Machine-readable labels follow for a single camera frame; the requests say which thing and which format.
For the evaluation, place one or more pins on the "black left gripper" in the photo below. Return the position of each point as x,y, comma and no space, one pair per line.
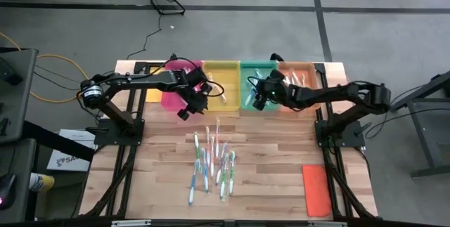
198,88

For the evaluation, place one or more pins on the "pink translucent plastic bin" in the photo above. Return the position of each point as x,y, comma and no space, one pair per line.
170,100

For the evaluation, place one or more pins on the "green translucent plastic bin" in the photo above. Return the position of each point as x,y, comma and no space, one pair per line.
267,65

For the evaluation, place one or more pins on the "orange toothbrush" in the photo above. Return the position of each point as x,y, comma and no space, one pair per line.
220,95
207,142
217,137
212,160

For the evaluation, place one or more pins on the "white yellow canister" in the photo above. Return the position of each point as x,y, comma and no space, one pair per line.
42,182

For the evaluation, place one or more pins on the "yellow flat plastic lid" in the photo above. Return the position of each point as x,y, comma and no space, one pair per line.
154,96

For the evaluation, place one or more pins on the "green toothbrush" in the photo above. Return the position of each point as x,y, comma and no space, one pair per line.
287,80
224,179
294,79
197,146
303,79
231,174

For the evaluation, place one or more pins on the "black front rail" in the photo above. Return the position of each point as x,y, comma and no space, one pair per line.
197,225

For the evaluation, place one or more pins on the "orange flat plastic lid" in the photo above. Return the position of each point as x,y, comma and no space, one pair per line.
316,190

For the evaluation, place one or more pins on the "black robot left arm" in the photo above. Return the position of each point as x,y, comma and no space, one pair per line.
140,81

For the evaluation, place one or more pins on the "white printed cardboard box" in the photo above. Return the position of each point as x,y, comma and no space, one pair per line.
67,160

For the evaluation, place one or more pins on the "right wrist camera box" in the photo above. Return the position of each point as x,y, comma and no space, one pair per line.
277,76

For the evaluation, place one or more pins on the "dark grey desk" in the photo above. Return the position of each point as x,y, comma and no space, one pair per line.
21,163

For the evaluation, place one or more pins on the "purple wrapped toothbrush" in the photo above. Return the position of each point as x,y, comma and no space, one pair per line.
220,165

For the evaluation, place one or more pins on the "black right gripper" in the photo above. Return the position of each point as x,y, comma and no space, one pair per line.
277,91

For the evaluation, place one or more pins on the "yellow translucent plastic bin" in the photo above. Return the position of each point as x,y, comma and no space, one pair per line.
228,97

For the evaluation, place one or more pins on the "black desk frame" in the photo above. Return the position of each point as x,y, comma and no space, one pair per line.
425,139

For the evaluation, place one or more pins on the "black metal rig frame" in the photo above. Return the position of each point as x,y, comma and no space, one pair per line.
320,69
140,66

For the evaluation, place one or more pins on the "black diagonal beam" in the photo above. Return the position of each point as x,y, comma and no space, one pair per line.
52,139

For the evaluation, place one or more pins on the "orange translucent plastic bin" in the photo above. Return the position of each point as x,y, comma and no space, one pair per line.
309,70

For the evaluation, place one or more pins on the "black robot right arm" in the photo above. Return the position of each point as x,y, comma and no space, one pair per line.
334,93

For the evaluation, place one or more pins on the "black computer mouse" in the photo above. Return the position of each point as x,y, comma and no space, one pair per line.
7,188

